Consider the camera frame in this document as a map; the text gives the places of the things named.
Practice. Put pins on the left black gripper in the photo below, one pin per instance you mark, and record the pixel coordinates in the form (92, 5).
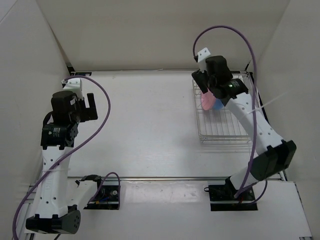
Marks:
(89, 113)

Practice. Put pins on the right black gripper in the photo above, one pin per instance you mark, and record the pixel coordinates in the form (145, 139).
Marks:
(200, 78)

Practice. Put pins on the pink plate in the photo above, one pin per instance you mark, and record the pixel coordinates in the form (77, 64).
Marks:
(207, 100)

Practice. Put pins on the blue plate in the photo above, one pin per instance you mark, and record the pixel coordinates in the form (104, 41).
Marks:
(218, 105)

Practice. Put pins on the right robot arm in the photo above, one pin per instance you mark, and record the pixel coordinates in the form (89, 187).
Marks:
(270, 153)

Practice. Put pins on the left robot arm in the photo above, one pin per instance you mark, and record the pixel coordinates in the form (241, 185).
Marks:
(55, 214)

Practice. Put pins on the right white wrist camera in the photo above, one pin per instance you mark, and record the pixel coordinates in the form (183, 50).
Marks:
(202, 55)

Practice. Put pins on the wire dish rack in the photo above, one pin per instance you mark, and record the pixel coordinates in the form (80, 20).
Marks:
(217, 126)

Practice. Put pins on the white cable tie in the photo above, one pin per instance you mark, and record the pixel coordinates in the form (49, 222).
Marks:
(268, 103)

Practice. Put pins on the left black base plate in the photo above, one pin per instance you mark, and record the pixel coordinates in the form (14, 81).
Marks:
(107, 199)

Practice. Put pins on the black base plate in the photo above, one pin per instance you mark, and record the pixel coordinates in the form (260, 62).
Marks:
(221, 201)
(107, 199)

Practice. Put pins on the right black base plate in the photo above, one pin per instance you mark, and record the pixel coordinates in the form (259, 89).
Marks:
(221, 201)

